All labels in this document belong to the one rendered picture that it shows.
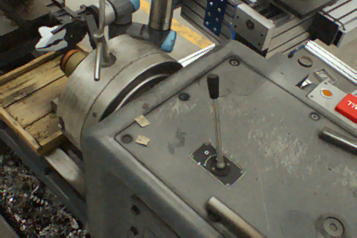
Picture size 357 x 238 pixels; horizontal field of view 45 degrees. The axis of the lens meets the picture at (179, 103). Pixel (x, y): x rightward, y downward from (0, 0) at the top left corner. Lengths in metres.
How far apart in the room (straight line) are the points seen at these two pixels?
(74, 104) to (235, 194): 0.42
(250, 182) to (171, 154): 0.14
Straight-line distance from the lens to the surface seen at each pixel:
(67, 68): 1.14
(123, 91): 0.91
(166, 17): 1.34
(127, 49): 0.97
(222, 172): 0.75
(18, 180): 1.54
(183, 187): 0.73
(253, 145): 0.81
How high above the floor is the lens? 1.87
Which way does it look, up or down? 47 degrees down
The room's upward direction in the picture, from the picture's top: 10 degrees clockwise
